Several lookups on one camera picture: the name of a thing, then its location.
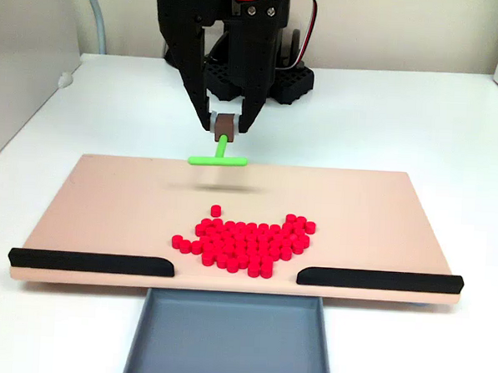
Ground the red granule heap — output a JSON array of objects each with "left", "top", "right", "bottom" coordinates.
[{"left": 189, "top": 216, "right": 313, "bottom": 278}]

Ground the red white black servo cable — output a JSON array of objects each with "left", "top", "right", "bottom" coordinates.
[{"left": 288, "top": 0, "right": 319, "bottom": 70}]

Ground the beige flat work board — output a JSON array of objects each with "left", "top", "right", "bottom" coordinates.
[{"left": 8, "top": 149, "right": 469, "bottom": 308}]

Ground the grey pipe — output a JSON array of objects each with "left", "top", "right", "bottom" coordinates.
[{"left": 78, "top": 0, "right": 110, "bottom": 55}]

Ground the grey shallow tray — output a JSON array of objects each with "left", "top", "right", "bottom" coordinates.
[{"left": 123, "top": 286, "right": 338, "bottom": 373}]

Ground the black edge rail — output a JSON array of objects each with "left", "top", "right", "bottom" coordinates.
[
  {"left": 7, "top": 248, "right": 176, "bottom": 279},
  {"left": 296, "top": 266, "right": 465, "bottom": 295}
]

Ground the green T-shaped pusher tool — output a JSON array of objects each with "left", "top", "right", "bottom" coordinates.
[{"left": 187, "top": 110, "right": 252, "bottom": 169}]

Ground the black clamp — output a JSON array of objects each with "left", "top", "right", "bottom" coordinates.
[{"left": 162, "top": 43, "right": 178, "bottom": 67}]

